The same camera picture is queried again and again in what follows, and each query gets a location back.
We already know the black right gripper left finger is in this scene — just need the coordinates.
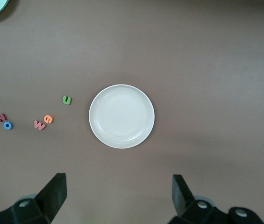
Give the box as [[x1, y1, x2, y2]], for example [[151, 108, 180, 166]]
[[0, 173, 67, 224]]

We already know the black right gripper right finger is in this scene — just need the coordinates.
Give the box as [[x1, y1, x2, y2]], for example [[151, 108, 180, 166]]
[[166, 174, 230, 224]]

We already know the dark pink letter w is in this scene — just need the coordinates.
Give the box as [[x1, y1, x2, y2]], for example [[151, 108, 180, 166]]
[[34, 120, 47, 131]]

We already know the beige round plate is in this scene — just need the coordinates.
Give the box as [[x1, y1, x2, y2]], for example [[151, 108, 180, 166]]
[[89, 84, 155, 149]]

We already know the brown table cover sheet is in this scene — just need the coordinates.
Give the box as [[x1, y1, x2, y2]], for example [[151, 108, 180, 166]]
[[0, 0, 264, 224]]

